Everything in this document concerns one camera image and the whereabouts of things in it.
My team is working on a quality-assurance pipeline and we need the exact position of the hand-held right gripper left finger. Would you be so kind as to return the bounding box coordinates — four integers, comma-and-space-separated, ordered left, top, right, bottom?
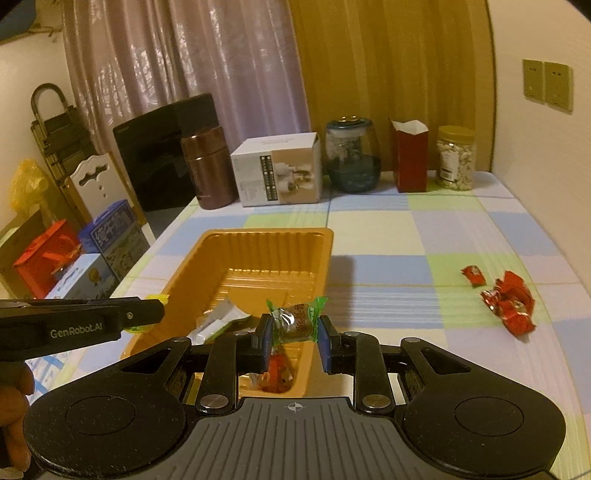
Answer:
117, 315, 274, 416

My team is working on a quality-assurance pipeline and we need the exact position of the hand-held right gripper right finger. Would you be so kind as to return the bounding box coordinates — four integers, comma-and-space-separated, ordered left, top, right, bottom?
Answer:
318, 315, 472, 415

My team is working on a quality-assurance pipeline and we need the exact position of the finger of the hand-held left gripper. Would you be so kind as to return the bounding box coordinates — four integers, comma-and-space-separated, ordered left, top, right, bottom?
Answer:
0, 298, 165, 330

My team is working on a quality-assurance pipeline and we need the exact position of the yellow-green candy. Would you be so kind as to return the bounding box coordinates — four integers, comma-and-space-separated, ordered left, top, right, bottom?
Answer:
124, 294, 170, 334

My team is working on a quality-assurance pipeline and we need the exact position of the brown candy with green wrapper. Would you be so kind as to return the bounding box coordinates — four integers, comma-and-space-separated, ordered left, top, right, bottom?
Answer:
266, 296, 328, 346

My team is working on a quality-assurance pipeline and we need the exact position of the red and orange candy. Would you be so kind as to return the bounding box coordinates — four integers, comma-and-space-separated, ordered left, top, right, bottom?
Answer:
261, 353, 296, 393

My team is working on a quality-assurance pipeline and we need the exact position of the silver snack packet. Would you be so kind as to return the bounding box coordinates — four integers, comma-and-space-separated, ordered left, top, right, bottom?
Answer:
187, 298, 252, 344

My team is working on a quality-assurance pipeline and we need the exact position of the orange plastic tray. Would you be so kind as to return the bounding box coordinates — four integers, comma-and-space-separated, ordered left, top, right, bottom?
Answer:
121, 227, 335, 398

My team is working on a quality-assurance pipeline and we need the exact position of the red snack wrapper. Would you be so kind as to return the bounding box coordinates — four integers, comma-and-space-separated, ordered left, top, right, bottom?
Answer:
480, 271, 536, 335

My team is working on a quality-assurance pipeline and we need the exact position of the person's left hand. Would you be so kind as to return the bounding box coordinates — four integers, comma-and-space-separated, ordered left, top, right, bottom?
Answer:
0, 362, 36, 472

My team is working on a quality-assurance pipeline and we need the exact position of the light blue carton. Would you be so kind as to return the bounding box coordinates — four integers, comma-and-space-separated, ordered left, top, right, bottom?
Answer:
45, 253, 118, 301

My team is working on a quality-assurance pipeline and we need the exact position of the red gift box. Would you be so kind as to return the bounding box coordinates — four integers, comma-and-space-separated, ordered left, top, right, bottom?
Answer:
12, 219, 84, 300

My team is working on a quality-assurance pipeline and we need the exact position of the blue printed box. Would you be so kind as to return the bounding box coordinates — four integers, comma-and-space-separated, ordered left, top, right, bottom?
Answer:
78, 200, 151, 282

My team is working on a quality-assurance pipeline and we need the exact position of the brown cardboard box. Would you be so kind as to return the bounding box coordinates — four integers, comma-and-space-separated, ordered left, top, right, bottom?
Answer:
0, 203, 47, 301

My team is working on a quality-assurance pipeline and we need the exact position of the checkered tablecloth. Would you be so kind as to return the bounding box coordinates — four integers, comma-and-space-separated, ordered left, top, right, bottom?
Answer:
28, 170, 591, 480

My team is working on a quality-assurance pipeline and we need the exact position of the white wooden chair back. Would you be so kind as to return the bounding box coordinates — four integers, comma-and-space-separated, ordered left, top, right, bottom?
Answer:
69, 154, 148, 241

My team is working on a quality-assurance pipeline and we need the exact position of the yellow plastic bag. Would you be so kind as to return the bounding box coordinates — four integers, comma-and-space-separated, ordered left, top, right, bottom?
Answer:
10, 159, 49, 215

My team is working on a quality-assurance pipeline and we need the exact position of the brown metal thermos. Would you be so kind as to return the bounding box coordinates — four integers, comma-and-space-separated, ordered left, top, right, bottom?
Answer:
180, 126, 239, 210

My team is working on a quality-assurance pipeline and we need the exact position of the black glossy appliance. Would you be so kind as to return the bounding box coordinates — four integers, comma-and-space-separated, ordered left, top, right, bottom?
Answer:
113, 93, 220, 212

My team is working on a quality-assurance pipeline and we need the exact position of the white printed cardboard box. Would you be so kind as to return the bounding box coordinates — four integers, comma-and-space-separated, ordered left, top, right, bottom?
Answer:
230, 132, 323, 208

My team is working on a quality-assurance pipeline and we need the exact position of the dark glass jar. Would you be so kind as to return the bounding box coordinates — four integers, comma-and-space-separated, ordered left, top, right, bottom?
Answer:
324, 116, 380, 193

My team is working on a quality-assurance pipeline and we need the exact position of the open red carton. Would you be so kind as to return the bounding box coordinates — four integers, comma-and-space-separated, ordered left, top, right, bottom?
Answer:
390, 118, 431, 193

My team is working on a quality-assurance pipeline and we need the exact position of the clear plastic nut jar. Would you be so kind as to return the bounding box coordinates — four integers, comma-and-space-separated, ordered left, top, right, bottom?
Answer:
436, 126, 476, 191

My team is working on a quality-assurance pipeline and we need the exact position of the pink sheer curtain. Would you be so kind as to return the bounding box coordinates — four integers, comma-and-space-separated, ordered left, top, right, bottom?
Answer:
62, 0, 311, 153

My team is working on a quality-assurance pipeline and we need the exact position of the yellow curtain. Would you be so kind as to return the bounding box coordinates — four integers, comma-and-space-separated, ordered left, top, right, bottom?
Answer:
288, 0, 497, 172

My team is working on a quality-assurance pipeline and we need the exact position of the blue plastic container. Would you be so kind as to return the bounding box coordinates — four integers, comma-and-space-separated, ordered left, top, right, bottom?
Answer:
0, 0, 38, 44

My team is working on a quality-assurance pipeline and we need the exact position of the beige wall switch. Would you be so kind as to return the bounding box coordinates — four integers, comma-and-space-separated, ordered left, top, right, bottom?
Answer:
544, 61, 574, 112
522, 58, 546, 100

